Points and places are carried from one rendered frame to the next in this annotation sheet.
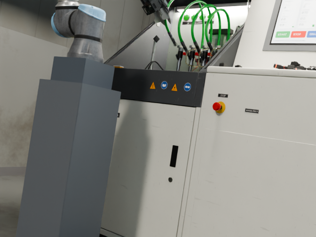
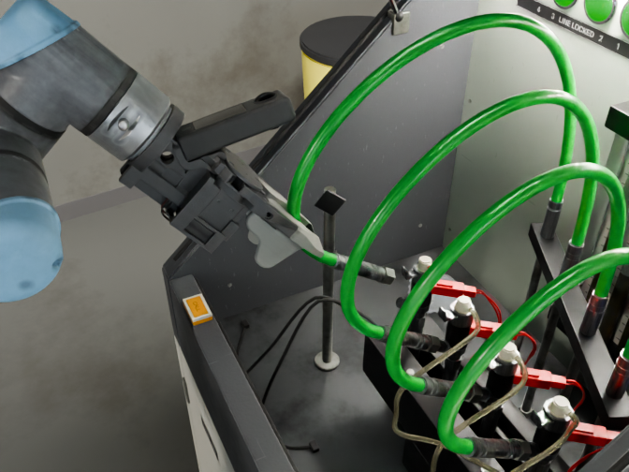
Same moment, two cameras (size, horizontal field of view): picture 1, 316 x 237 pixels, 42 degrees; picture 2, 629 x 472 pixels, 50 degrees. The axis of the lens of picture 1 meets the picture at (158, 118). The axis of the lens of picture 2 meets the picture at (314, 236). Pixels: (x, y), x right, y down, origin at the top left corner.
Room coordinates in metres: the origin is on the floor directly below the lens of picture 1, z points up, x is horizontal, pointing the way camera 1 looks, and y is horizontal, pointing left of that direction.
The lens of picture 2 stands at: (1.66, -0.22, 1.67)
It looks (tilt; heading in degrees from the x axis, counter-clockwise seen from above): 38 degrees down; 26
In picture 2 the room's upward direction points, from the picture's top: straight up
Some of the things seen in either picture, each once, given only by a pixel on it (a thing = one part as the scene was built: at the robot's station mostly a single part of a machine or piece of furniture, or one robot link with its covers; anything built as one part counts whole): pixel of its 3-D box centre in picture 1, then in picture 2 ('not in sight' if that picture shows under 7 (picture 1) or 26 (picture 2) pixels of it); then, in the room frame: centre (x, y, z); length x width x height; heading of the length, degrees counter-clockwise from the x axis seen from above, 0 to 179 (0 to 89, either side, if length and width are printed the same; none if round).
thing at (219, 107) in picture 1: (217, 106); not in sight; (1.79, -0.25, 0.80); 0.05 x 0.04 x 0.05; 52
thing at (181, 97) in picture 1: (147, 85); (256, 457); (2.11, 0.08, 0.87); 0.62 x 0.04 x 0.16; 52
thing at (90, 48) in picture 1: (86, 49); not in sight; (1.73, 0.34, 0.95); 0.15 x 0.15 x 0.10
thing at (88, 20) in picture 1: (89, 21); not in sight; (1.73, 0.34, 1.07); 0.13 x 0.12 x 0.14; 50
